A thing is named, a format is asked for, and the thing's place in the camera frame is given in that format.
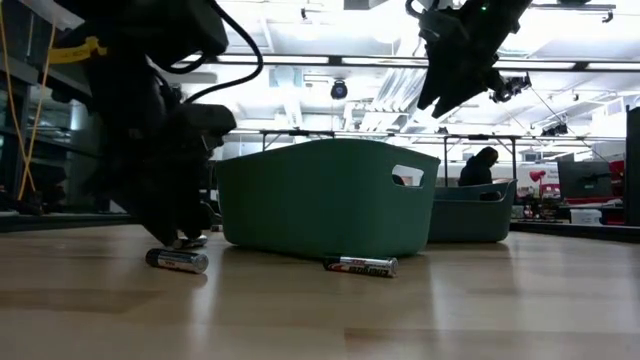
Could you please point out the black ceiling spotlight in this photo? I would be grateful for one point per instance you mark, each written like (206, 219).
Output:
(555, 129)

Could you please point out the black monitor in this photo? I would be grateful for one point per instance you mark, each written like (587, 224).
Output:
(585, 180)

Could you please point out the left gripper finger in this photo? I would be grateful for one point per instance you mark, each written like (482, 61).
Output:
(157, 220)
(195, 217)

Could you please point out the blue-grey plastic bin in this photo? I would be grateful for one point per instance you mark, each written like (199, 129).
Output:
(465, 220)

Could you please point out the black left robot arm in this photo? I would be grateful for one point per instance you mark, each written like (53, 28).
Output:
(150, 25)

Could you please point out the red lamp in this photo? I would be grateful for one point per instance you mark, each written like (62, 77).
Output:
(537, 175)

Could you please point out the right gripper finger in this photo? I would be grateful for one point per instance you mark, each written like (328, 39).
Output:
(470, 95)
(440, 87)

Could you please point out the round black ceiling camera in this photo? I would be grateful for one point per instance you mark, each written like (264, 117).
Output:
(339, 90)

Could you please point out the silver battery with red print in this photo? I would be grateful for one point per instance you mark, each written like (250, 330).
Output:
(361, 266)

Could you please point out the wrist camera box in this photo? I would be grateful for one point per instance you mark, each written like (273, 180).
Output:
(210, 122)
(437, 27)

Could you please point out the black frame post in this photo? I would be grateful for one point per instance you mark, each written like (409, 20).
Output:
(633, 165)

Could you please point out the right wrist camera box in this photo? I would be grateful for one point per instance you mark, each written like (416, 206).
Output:
(437, 27)

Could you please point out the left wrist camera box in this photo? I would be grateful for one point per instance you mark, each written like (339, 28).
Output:
(210, 122)

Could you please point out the green plastic bin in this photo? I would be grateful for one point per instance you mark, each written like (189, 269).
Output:
(310, 200)

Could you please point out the overhead frame beam with lights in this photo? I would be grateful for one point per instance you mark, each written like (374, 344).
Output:
(335, 60)

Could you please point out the person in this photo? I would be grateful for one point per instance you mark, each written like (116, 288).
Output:
(477, 172)

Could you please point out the black table edge rail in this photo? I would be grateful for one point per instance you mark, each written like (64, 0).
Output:
(50, 220)

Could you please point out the black background table frame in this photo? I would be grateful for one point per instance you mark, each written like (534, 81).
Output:
(300, 133)

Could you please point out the white box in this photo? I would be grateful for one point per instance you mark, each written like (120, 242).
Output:
(585, 216)

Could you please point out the red cabinet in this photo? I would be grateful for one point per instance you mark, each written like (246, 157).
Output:
(617, 172)

